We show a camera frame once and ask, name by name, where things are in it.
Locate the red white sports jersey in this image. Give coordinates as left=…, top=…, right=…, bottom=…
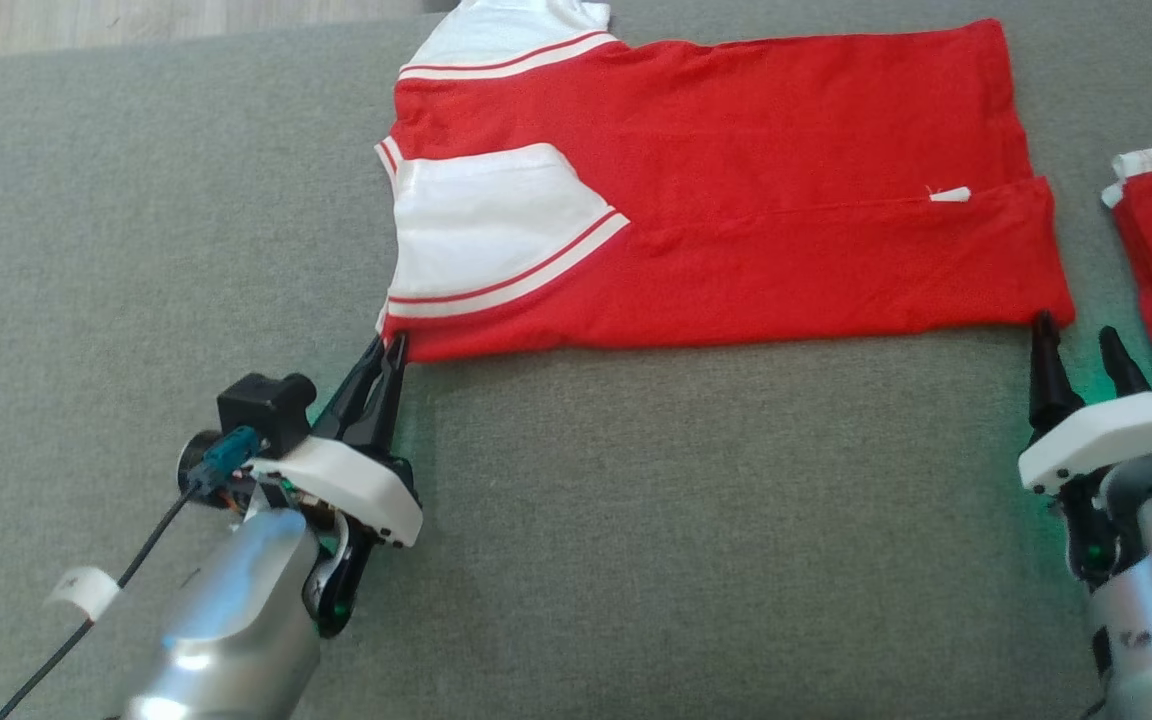
left=374, top=0, right=1077, bottom=363

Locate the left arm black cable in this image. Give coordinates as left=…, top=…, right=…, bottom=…
left=0, top=425, right=267, bottom=720

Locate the white cable tag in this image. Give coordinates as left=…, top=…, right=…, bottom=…
left=44, top=566, right=124, bottom=621

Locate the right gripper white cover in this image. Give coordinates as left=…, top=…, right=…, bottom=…
left=1018, top=311, right=1152, bottom=586

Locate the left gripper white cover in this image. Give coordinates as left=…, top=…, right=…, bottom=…
left=179, top=333, right=425, bottom=641

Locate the grey fabric sofa seat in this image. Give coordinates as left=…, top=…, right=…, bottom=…
left=0, top=0, right=1152, bottom=720

